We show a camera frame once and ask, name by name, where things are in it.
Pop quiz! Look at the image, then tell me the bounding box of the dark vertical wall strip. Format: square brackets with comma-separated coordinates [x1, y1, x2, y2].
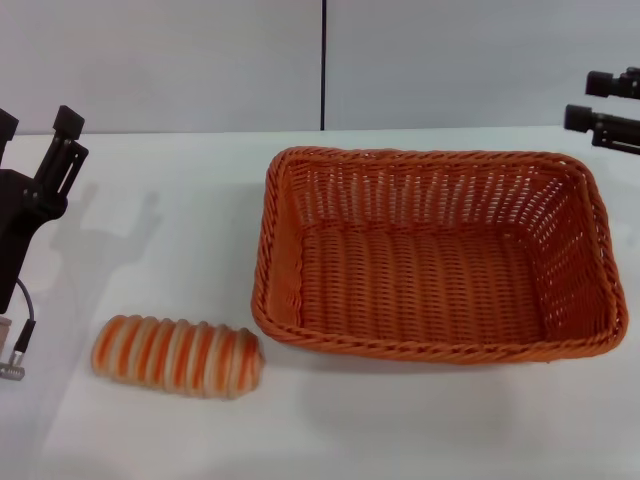
[319, 0, 329, 132]

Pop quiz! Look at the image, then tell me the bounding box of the orange striped bread roll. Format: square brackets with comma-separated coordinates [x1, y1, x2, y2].
[90, 313, 264, 401]

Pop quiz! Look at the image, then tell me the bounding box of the orange woven plastic basket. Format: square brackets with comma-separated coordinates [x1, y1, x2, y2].
[249, 145, 630, 366]

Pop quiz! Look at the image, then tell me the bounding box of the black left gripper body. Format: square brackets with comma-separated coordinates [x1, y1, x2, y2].
[0, 169, 68, 311]

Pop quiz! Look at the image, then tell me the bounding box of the grey left gripper cable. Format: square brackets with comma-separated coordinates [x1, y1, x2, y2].
[2, 277, 39, 382]

